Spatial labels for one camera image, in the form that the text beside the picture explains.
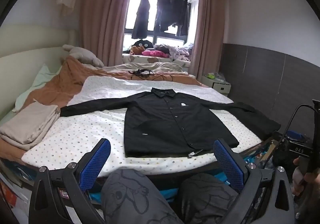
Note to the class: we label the person's right hand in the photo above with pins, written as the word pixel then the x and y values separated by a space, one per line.
pixel 309 178

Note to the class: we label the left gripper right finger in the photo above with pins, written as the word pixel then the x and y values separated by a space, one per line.
pixel 264 195

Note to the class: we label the orange-brown duvet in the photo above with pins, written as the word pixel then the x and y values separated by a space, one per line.
pixel 69 81

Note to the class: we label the blue cartoon mattress cover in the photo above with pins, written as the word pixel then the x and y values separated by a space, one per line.
pixel 168 184

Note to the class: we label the person's grey patterned trousers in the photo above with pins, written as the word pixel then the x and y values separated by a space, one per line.
pixel 129 196

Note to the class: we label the beige crumpled blanket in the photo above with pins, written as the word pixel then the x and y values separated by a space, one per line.
pixel 157 67

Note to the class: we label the grey plush toy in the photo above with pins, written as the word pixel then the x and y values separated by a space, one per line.
pixel 83 55

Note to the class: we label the black button-up jacket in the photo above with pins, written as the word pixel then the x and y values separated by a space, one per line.
pixel 162 123

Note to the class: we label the hanging dark coat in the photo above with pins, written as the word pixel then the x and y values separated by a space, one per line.
pixel 140 29

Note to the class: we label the pink garment on sill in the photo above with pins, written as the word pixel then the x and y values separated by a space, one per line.
pixel 155 53

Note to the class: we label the cream padded headboard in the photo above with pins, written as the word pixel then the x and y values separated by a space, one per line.
pixel 24 50

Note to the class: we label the hanging dark clothes row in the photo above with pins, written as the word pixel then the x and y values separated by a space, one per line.
pixel 173 13

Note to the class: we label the black plush with eyes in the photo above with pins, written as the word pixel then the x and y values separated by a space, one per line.
pixel 146 44

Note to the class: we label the white bedside drawer cabinet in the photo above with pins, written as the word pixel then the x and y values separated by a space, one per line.
pixel 217 82

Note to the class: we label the pile of light clothes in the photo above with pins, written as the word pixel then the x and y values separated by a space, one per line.
pixel 175 52

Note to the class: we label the folded beige blanket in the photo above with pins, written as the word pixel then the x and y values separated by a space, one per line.
pixel 30 125

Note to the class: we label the mint green pillow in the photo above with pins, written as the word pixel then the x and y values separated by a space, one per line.
pixel 42 77

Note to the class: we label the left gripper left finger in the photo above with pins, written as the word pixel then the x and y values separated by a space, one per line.
pixel 46 203

